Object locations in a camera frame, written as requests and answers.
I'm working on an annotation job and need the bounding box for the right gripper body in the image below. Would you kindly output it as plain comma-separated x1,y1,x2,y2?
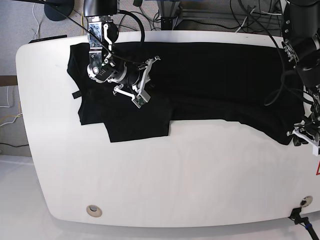
112,56,160,100

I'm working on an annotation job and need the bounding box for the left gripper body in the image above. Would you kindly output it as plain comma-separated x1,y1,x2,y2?
286,121,320,146

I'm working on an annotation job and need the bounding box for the black T-shirt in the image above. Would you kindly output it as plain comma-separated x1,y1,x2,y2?
67,42,305,145

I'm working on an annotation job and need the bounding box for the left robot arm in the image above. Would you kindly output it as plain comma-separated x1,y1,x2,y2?
280,0,320,156

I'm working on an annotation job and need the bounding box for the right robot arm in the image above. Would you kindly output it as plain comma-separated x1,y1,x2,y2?
83,0,160,108

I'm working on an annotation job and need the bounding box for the red warning sticker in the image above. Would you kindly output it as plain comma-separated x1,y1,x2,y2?
316,162,320,176

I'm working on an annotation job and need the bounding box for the right table grommet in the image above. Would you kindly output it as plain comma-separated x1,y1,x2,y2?
300,195,313,208

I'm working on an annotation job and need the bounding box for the table grommet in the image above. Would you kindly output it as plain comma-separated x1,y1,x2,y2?
86,205,103,218
300,195,313,208

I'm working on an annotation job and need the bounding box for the black table clamp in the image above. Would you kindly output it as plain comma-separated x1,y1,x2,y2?
288,207,320,240

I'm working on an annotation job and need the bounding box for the left table grommet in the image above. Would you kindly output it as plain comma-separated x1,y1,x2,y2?
86,205,103,218

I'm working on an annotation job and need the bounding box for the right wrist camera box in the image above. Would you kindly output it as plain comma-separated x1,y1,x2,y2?
132,90,151,109

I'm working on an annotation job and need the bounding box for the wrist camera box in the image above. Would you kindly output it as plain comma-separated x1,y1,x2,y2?
312,145,320,156
132,90,151,109

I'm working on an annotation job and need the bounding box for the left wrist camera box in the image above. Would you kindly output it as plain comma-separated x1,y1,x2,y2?
312,145,320,156

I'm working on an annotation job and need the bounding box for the aluminium frame rail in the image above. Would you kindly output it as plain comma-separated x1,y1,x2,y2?
156,0,182,31

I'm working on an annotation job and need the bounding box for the white cable on floor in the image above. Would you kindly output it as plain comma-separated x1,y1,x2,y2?
0,86,23,127

